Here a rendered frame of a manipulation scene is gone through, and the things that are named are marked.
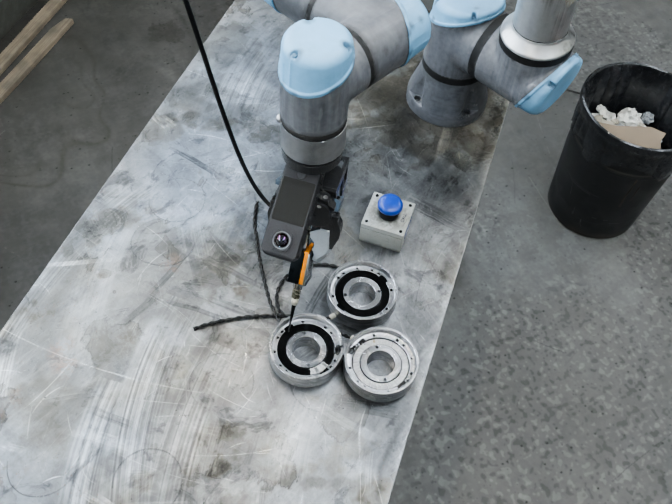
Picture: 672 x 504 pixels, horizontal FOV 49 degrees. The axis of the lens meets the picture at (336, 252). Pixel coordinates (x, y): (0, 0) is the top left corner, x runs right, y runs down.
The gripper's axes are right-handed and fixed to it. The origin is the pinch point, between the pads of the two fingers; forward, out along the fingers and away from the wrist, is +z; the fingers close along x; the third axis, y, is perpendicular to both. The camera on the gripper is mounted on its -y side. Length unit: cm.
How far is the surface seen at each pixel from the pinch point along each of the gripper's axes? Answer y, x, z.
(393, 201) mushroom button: 18.2, -9.0, 5.8
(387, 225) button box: 15.6, -9.1, 8.8
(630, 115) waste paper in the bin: 116, -62, 61
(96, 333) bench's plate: -13.7, 26.9, 13.2
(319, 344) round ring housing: -7.0, -4.8, 10.3
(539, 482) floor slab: 16, -57, 93
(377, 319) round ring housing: -0.8, -11.7, 9.7
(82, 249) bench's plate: -0.9, 35.7, 13.3
